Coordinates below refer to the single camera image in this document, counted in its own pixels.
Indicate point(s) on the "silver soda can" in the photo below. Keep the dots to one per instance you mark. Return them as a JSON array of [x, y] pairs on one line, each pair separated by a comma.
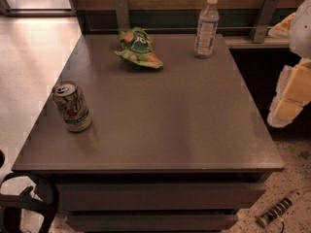
[[71, 104]]

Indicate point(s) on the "black chair frame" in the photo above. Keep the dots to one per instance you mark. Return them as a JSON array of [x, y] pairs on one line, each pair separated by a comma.
[[41, 198]]

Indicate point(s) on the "right metal bracket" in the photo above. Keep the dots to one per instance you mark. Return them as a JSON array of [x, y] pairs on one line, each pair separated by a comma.
[[266, 12]]

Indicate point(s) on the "grey drawer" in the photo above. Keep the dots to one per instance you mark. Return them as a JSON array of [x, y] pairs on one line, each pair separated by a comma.
[[151, 223], [158, 196]]

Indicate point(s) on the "clear plastic water bottle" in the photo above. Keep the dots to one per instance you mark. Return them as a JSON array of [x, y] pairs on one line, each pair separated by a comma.
[[206, 29]]

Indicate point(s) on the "upper grey drawer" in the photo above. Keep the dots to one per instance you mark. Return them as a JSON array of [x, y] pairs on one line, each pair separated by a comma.
[[158, 196]]

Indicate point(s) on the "lower grey drawer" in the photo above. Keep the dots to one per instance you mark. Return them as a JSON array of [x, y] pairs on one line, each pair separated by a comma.
[[151, 223]]

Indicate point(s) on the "left metal bracket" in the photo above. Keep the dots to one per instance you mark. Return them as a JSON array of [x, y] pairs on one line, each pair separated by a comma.
[[122, 14]]

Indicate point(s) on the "green rice chip bag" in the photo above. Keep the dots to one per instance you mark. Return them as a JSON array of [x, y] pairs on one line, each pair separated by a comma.
[[137, 49]]

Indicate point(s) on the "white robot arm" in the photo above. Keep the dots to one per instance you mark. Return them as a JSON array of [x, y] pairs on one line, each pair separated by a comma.
[[293, 89]]

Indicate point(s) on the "metal bracket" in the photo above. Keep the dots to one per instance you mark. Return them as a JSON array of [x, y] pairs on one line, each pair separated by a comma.
[[266, 12], [122, 14]]

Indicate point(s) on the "white power strip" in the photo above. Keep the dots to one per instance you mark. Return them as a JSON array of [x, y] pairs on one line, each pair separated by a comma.
[[279, 208]]

